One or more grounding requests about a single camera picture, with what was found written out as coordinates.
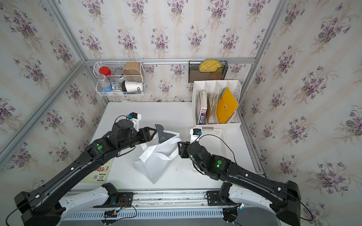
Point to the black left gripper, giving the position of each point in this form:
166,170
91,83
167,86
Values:
148,137

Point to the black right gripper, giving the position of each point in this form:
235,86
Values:
184,148

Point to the white insulated delivery bag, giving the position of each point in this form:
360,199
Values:
155,159

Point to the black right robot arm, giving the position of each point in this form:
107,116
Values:
285,198

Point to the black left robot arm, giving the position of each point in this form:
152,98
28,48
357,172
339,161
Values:
48,205

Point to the white perforated plastic tray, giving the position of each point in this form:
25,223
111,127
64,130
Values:
213,140

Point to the purple white book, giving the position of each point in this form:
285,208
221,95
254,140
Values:
202,107

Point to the white black cylinder can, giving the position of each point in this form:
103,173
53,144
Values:
128,86

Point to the green printed booklet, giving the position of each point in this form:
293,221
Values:
100,174

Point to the clear plastic bottle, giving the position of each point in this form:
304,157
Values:
104,83

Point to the beige papers in organizer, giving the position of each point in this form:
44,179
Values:
212,99

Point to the yellow folder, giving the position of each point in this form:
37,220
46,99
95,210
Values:
226,106

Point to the brown cardboard box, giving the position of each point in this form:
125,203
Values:
132,68

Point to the white plastic file organizer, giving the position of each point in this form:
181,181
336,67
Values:
235,87

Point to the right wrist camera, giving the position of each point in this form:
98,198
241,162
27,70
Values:
195,134

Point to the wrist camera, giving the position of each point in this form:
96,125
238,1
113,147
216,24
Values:
195,134
135,118

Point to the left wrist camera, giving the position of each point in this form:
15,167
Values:
135,118

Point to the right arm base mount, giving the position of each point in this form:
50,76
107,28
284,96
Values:
222,197

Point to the white wire wall basket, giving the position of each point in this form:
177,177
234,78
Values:
117,77

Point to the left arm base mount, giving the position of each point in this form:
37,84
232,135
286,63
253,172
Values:
116,198

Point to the aluminium rail frame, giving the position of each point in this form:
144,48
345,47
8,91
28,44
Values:
144,199

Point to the black mesh wall holder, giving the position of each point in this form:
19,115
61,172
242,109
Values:
196,74

